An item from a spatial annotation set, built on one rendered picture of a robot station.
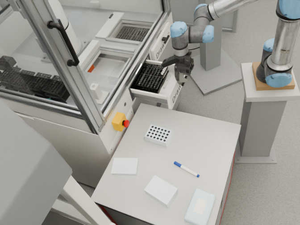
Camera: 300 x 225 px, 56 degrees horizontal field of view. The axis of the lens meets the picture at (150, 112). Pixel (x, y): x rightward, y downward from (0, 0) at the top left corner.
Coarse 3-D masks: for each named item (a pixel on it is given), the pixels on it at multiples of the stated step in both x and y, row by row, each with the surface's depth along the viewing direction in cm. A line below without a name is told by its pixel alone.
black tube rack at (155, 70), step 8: (144, 64) 167; (152, 64) 165; (144, 72) 162; (152, 72) 161; (160, 72) 164; (136, 80) 163; (144, 80) 158; (152, 80) 157; (136, 88) 160; (144, 88) 159; (152, 88) 154
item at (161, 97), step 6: (150, 60) 168; (144, 66) 174; (168, 66) 165; (174, 66) 163; (168, 72) 168; (174, 72) 167; (174, 78) 164; (162, 84) 163; (168, 84) 162; (132, 90) 156; (138, 90) 155; (162, 90) 160; (168, 90) 159; (138, 96) 158; (144, 96) 156; (150, 96) 153; (156, 96) 152; (162, 96) 149; (162, 102) 153
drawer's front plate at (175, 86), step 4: (184, 76) 162; (172, 84) 149; (176, 84) 151; (172, 88) 147; (176, 88) 152; (180, 88) 160; (168, 92) 146; (172, 92) 147; (176, 92) 154; (168, 96) 145; (172, 96) 149; (176, 96) 156; (168, 100) 147; (172, 100) 150; (168, 104) 150; (172, 104) 152
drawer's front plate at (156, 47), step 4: (168, 24) 182; (164, 28) 180; (168, 28) 184; (164, 32) 179; (168, 32) 185; (160, 36) 176; (164, 36) 180; (156, 40) 174; (160, 40) 175; (168, 40) 188; (156, 44) 171; (160, 44) 177; (164, 44) 183; (152, 48) 170; (156, 48) 172; (164, 48) 185; (152, 52) 170; (156, 52) 173; (160, 52) 180; (152, 56) 172; (156, 56) 175; (156, 60) 176
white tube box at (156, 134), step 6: (150, 126) 151; (156, 126) 150; (150, 132) 149; (156, 132) 149; (162, 132) 147; (168, 132) 148; (150, 138) 146; (156, 138) 146; (162, 138) 145; (168, 138) 145; (162, 144) 145
